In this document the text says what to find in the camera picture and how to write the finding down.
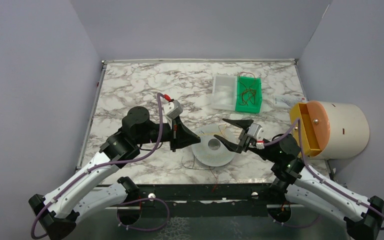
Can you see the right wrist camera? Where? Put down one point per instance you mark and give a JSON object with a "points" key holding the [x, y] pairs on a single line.
{"points": [[256, 132]]}

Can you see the white paper label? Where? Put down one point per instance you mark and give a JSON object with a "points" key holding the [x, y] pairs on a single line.
{"points": [[287, 101]]}

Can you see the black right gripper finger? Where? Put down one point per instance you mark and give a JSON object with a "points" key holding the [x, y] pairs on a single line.
{"points": [[232, 147], [243, 124]]}

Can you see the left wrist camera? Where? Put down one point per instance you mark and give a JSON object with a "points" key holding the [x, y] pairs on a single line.
{"points": [[172, 109]]}

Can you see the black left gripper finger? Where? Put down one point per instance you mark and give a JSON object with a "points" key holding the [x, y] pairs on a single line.
{"points": [[182, 132], [183, 141]]}

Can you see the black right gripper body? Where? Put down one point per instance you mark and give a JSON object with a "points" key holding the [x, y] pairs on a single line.
{"points": [[245, 141]]}

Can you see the white and orange cylinder container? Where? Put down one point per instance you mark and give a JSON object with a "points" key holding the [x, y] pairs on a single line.
{"points": [[331, 130]]}

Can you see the white perforated filament spool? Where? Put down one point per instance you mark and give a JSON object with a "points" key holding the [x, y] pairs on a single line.
{"points": [[210, 151]]}

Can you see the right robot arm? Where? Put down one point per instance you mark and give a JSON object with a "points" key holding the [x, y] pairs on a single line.
{"points": [[299, 183]]}

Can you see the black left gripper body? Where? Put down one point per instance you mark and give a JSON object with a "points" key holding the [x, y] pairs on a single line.
{"points": [[173, 136]]}

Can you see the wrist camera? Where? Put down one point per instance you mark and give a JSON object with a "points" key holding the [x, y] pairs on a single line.
{"points": [[172, 109], [256, 132]]}

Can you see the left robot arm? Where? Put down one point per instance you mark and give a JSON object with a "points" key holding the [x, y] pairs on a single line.
{"points": [[61, 210]]}

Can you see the black mounting rail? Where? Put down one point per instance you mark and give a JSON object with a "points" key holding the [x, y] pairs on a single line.
{"points": [[203, 200]]}

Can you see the white translucent plastic bin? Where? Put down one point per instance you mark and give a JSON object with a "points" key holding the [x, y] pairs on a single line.
{"points": [[224, 92]]}

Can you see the green plastic bin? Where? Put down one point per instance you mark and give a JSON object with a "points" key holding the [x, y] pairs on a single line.
{"points": [[249, 95]]}

